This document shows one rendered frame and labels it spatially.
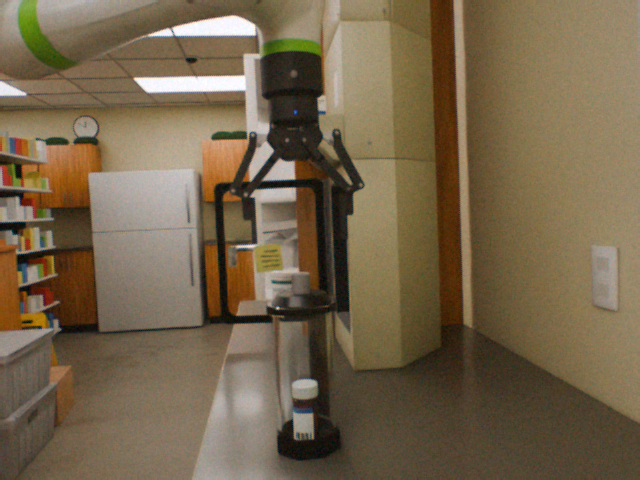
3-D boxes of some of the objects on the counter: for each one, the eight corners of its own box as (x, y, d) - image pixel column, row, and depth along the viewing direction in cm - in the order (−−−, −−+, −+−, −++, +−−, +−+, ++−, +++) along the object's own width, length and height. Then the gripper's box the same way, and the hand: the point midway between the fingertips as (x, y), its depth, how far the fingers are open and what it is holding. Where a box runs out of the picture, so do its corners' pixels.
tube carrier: (337, 420, 87) (331, 293, 86) (347, 450, 76) (341, 305, 75) (272, 426, 86) (265, 298, 84) (273, 457, 75) (266, 310, 74)
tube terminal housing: (420, 330, 152) (411, 61, 148) (462, 362, 119) (451, 20, 115) (335, 336, 149) (323, 62, 145) (354, 371, 117) (340, 20, 112)
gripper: (369, 101, 84) (375, 235, 85) (210, 106, 81) (218, 244, 82) (379, 91, 76) (386, 238, 77) (205, 95, 73) (214, 247, 74)
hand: (299, 234), depth 79 cm, fingers open, 13 cm apart
